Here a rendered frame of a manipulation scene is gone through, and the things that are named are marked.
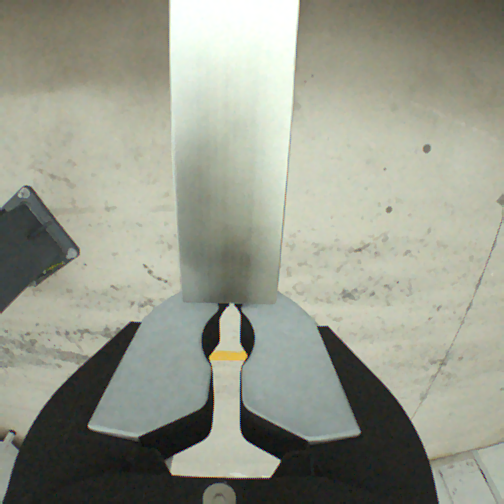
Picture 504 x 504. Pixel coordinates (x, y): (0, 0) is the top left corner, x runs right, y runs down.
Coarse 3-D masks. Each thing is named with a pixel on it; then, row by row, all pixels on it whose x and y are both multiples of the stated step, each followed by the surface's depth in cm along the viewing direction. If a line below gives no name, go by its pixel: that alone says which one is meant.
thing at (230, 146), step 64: (192, 0) 6; (256, 0) 6; (192, 64) 6; (256, 64) 6; (192, 128) 7; (256, 128) 7; (192, 192) 8; (256, 192) 8; (192, 256) 9; (256, 256) 9
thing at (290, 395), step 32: (256, 320) 10; (288, 320) 10; (256, 352) 8; (288, 352) 8; (320, 352) 8; (256, 384) 7; (288, 384) 7; (320, 384) 7; (256, 416) 7; (288, 416) 7; (320, 416) 6; (352, 416) 6; (288, 448) 6
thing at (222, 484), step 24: (144, 456) 5; (288, 456) 6; (96, 480) 4; (120, 480) 5; (144, 480) 5; (168, 480) 5; (192, 480) 5; (216, 480) 5; (240, 480) 5; (264, 480) 5; (288, 480) 5; (312, 480) 5; (336, 480) 5
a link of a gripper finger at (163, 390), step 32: (160, 320) 9; (192, 320) 9; (128, 352) 8; (160, 352) 8; (192, 352) 8; (128, 384) 7; (160, 384) 7; (192, 384) 7; (96, 416) 6; (128, 416) 6; (160, 416) 6; (192, 416) 7; (160, 448) 6
